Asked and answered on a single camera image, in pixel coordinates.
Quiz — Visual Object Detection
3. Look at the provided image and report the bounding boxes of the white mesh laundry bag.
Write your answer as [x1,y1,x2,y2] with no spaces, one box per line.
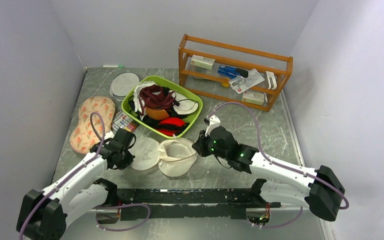
[130,137,197,178]

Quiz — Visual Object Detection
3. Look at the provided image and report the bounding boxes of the maroon bra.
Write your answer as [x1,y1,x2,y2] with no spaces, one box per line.
[140,84,174,109]

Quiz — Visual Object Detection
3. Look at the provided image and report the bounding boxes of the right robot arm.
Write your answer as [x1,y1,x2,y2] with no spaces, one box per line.
[192,126,349,222]

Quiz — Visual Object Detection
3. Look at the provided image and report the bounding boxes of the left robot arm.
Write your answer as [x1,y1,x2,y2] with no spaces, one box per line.
[16,129,136,240]

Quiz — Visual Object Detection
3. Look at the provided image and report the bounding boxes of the red bra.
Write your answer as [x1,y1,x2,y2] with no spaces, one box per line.
[155,117,189,137]

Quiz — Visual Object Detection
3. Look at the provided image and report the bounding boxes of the orange brown bra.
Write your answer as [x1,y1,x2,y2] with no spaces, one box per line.
[145,107,170,121]

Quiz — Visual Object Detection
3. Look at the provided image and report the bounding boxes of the pack of coloured markers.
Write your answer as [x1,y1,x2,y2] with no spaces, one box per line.
[111,111,139,134]

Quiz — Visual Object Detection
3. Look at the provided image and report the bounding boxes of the floral peach insoles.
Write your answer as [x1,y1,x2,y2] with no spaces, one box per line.
[69,96,115,154]

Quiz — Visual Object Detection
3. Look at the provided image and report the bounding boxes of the black garment in basin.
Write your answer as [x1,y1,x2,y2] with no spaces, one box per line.
[129,100,186,130]

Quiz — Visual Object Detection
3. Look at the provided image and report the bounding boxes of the white lace garment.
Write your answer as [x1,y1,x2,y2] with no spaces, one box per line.
[133,81,154,114]

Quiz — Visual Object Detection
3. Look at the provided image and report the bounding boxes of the grey round pads stack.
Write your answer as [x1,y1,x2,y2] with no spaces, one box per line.
[109,72,140,102]

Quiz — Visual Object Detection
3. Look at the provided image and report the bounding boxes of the green plastic basin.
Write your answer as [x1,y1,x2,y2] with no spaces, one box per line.
[121,75,203,139]

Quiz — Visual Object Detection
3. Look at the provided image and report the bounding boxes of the clear plastic packet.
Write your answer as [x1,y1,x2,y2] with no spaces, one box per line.
[228,69,265,94]

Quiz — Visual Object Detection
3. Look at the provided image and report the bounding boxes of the white green box lower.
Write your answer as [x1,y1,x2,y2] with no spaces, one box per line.
[242,91,267,106]

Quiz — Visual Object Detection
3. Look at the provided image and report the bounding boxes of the white green box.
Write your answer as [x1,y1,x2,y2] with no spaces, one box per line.
[191,55,215,70]
[242,91,267,106]

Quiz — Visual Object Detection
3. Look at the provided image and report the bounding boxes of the blue stapler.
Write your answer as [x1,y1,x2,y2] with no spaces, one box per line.
[217,64,249,79]

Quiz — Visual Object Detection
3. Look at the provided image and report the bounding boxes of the white green box upper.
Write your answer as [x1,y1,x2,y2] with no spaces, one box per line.
[191,55,215,70]

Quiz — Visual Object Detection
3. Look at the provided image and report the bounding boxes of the wooden orange shelf rack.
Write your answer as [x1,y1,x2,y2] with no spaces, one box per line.
[178,34,294,112]

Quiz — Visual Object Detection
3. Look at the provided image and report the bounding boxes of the green white marker pen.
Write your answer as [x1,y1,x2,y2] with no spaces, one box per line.
[102,64,124,68]

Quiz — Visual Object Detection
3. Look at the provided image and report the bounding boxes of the white clip holder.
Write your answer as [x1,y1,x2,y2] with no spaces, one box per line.
[266,71,277,90]

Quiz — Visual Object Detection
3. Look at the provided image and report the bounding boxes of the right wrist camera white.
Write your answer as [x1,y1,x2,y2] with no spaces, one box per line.
[204,115,221,136]

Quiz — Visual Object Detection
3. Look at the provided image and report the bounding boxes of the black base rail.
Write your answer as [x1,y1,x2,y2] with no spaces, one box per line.
[98,188,281,221]

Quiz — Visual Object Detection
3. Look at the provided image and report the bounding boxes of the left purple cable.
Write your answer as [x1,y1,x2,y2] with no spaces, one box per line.
[18,111,106,240]

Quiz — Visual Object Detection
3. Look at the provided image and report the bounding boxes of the purple cable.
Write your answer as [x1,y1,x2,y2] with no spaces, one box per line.
[18,111,106,240]
[206,101,350,211]

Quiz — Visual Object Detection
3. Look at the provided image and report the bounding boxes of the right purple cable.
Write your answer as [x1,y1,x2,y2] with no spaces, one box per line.
[206,101,350,211]

